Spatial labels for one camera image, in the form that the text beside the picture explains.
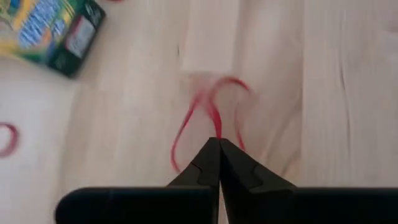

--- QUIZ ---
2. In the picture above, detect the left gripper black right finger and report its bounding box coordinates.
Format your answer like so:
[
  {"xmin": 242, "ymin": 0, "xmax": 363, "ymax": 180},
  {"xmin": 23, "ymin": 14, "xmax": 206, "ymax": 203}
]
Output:
[{"xmin": 220, "ymin": 139, "xmax": 398, "ymax": 224}]

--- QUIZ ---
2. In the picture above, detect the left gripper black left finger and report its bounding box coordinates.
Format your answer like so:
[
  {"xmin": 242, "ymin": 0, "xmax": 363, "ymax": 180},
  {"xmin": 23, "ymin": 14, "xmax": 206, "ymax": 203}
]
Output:
[{"xmin": 55, "ymin": 138, "xmax": 221, "ymax": 224}]

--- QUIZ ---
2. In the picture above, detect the yellow blue Crayola crayon box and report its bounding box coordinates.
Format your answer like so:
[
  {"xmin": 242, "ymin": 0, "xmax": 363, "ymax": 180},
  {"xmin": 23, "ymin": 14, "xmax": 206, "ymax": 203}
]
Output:
[{"xmin": 0, "ymin": 0, "xmax": 107, "ymax": 79}]

